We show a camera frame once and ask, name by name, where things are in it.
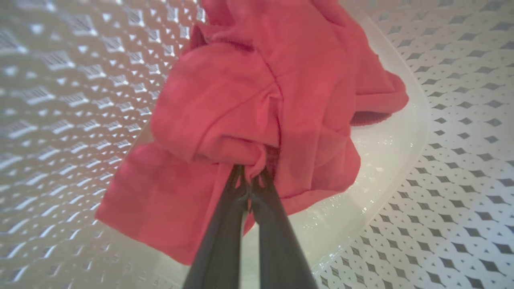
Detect white perforated laundry basket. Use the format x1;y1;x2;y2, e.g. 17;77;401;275
0;0;514;289

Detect red and white garment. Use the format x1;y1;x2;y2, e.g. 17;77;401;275
94;0;410;266

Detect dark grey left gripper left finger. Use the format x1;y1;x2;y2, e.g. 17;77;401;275
182;164;250;289

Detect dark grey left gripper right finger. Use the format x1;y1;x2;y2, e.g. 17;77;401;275
250;168;318;289

